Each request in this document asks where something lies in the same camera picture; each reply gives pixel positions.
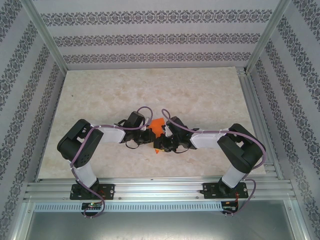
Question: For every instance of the orange paper sheet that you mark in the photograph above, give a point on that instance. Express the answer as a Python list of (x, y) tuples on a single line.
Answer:
[(157, 126)]

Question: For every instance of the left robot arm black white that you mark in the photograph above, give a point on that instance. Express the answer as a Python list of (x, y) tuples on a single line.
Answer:
[(75, 142)]

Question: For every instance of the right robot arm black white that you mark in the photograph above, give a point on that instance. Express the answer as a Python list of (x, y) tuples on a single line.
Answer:
[(240, 150)]

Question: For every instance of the grey metal sheet panel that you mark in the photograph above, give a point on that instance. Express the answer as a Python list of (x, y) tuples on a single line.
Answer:
[(160, 227)]

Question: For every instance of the aluminium mounting rail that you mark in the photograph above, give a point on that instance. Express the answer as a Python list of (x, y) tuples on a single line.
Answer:
[(160, 187)]

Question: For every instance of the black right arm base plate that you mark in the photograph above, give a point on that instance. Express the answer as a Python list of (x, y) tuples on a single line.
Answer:
[(208, 191)]

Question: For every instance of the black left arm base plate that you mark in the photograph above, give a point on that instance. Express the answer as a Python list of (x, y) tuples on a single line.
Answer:
[(110, 191)]

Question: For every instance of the aluminium side rail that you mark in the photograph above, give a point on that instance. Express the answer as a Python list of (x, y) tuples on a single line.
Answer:
[(251, 100)]

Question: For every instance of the aluminium frame post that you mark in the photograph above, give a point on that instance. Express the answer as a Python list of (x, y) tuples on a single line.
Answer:
[(298, 222), (21, 222), (45, 32), (268, 32)]

